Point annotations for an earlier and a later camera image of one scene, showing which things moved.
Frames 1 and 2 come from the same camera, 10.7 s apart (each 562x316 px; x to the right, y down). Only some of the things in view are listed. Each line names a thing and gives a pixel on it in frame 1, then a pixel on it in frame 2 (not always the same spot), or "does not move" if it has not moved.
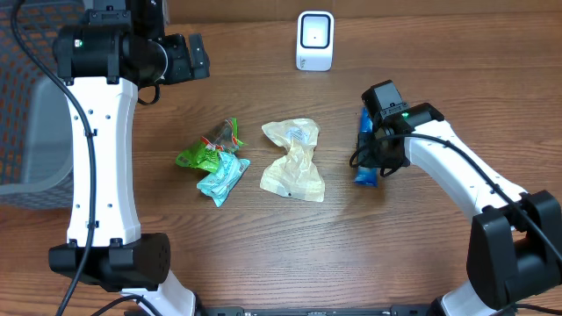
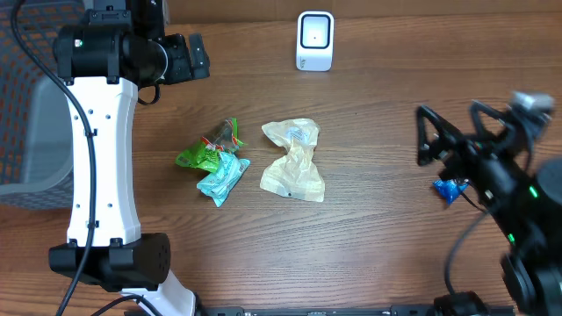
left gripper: x=184 y=69 does not move
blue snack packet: x=366 y=175 to x=450 y=189
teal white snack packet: x=219 y=184 does not move
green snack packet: x=205 y=154 does not move
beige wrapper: x=293 y=174 does not move
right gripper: x=365 y=159 to x=460 y=148
